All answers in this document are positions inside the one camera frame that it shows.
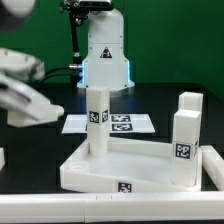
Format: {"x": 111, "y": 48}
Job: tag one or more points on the white fence bar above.
{"x": 106, "y": 207}
{"x": 213, "y": 164}

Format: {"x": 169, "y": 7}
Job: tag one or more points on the white marker sheet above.
{"x": 119, "y": 123}

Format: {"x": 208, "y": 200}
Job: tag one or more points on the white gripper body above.
{"x": 17, "y": 96}

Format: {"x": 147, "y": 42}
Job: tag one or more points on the white obstacle wall left piece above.
{"x": 2, "y": 158}

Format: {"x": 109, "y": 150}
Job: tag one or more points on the white right fence bar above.
{"x": 213, "y": 164}

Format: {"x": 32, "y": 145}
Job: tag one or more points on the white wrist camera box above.
{"x": 21, "y": 66}

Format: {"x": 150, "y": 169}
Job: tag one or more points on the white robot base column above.
{"x": 105, "y": 64}

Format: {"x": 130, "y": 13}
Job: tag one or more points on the white front fence bar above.
{"x": 106, "y": 207}

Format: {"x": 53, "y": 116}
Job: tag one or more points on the white desk tabletop tray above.
{"x": 129, "y": 166}

